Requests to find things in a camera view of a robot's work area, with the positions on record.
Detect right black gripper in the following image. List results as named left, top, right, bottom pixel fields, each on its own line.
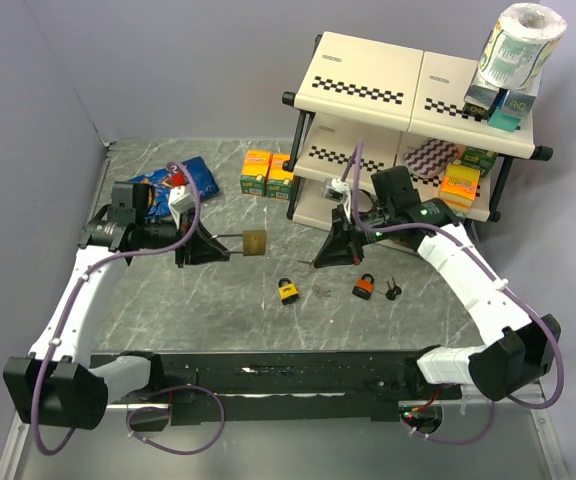
left=313, top=204, right=394, bottom=268

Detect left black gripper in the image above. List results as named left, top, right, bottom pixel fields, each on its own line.
left=136, top=206, right=229, bottom=267

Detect orange padlock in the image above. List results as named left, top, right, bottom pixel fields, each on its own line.
left=352, top=273, right=374, bottom=300

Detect black-headed keys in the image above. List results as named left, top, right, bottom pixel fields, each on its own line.
left=385, top=278, right=402, bottom=301

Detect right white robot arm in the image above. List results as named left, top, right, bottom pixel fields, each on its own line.
left=313, top=167, right=564, bottom=408

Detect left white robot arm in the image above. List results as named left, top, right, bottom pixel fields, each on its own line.
left=3, top=182, right=229, bottom=430

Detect blue Doritos bag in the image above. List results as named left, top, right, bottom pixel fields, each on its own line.
left=129, top=157, right=220, bottom=220

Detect right orange green box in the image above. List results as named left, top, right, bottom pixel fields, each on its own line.
left=266, top=153, right=294, bottom=200

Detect orange green box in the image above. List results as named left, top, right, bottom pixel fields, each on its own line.
left=240, top=150, right=272, bottom=197
left=266, top=153, right=294, bottom=200

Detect left orange green box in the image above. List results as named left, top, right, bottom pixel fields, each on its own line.
left=240, top=150, right=272, bottom=197

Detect patterned oven mitt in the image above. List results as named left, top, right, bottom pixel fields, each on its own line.
left=404, top=139, right=459, bottom=178

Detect orange yellow sponge pack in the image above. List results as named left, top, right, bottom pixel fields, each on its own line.
left=438, top=163, right=480, bottom=217

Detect beige tiered shelf rack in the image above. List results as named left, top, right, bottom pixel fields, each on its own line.
left=282, top=32, right=553, bottom=229

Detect green box on shelf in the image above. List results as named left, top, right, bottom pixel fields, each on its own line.
left=460, top=146, right=497, bottom=178

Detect toilet paper roll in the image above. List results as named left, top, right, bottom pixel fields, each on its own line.
left=478, top=3, right=567, bottom=90

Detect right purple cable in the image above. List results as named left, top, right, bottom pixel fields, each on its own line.
left=342, top=138, right=565, bottom=445

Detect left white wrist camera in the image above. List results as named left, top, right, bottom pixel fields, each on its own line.
left=168, top=171, right=195, bottom=218

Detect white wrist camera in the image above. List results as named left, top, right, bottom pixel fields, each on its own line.
left=323, top=178, right=352, bottom=222
left=168, top=171, right=195, bottom=218

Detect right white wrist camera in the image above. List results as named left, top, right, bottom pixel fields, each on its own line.
left=323, top=178, right=352, bottom=222

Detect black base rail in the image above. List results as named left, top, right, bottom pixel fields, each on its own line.
left=90, top=349, right=462, bottom=434

